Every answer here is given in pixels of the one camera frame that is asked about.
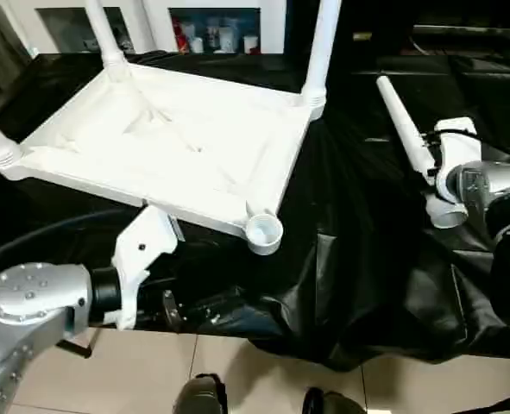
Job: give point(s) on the white plastic table top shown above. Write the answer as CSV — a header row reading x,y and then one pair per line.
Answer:
x,y
168,138

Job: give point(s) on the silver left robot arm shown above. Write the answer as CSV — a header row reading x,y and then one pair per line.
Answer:
x,y
30,302

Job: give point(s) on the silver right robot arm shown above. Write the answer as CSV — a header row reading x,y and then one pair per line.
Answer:
x,y
496,207

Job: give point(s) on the black left robot foot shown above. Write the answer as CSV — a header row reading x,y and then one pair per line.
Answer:
x,y
201,395

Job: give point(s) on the black robot foot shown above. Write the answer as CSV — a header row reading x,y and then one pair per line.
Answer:
x,y
332,403
201,395

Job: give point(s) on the black mat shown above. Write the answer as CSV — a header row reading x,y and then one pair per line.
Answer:
x,y
367,276

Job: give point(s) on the small yellow label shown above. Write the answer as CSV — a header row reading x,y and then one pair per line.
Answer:
x,y
362,36

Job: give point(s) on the black right robot foot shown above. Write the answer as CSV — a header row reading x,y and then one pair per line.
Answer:
x,y
332,403

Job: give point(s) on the patterned white cup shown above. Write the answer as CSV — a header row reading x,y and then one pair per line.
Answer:
x,y
228,39

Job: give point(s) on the white cabinet with glass doors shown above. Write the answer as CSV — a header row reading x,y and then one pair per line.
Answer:
x,y
160,21

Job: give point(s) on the grey window curtain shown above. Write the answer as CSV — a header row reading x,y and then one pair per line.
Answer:
x,y
0,39

